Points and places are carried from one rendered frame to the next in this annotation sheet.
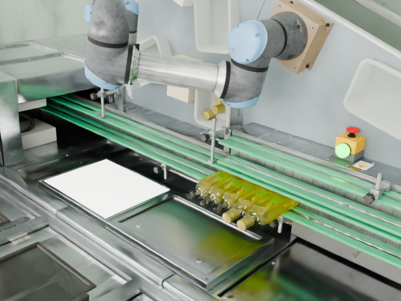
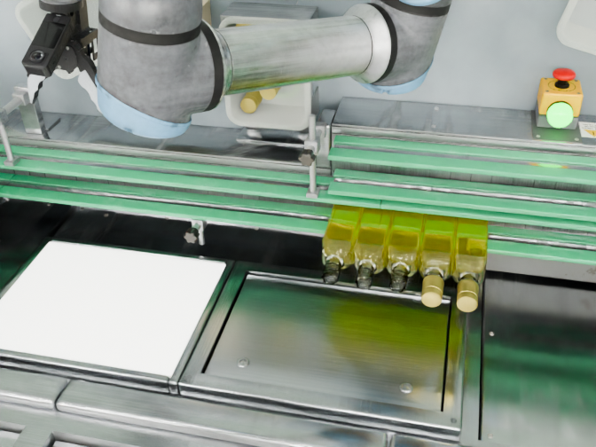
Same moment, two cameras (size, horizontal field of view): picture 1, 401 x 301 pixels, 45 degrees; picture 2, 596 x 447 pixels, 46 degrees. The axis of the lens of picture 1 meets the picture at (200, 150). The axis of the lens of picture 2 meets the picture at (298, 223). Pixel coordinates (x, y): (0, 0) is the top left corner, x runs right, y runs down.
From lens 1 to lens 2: 0.81 m
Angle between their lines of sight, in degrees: 27
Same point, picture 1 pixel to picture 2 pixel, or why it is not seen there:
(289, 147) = (458, 132)
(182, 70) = (314, 49)
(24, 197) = not seen: outside the picture
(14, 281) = not seen: outside the picture
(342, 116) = (531, 53)
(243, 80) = (420, 37)
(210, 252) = (405, 363)
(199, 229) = (345, 324)
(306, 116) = (457, 66)
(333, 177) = (571, 167)
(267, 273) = (502, 357)
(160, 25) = not seen: outside the picture
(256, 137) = (388, 127)
